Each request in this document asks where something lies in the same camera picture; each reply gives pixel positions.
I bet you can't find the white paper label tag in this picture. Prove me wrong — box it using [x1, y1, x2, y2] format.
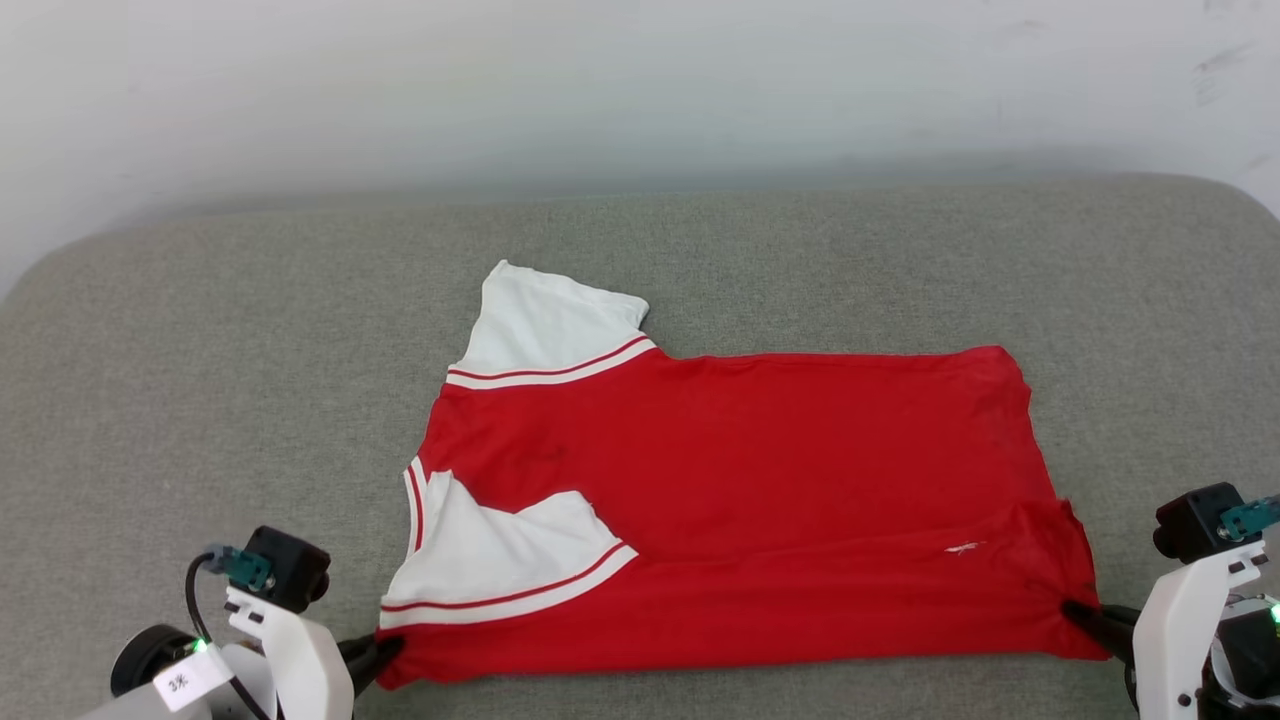
[153, 643, 237, 713]

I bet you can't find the green right camera connector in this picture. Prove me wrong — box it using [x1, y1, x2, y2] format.
[1217, 494, 1280, 542]

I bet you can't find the green camera connector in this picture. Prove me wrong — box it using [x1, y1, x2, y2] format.
[204, 545, 277, 592]
[1217, 494, 1280, 542]

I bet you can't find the thin black cable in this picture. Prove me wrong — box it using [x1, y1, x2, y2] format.
[184, 552, 276, 720]

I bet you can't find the green left camera connector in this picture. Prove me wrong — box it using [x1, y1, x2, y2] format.
[204, 545, 277, 592]

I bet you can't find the red and white shirt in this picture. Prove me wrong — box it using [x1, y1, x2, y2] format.
[377, 260, 1112, 692]

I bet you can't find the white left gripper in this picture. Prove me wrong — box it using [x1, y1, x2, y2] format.
[225, 586, 407, 720]

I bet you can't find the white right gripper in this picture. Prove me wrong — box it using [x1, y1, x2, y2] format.
[1060, 541, 1268, 720]

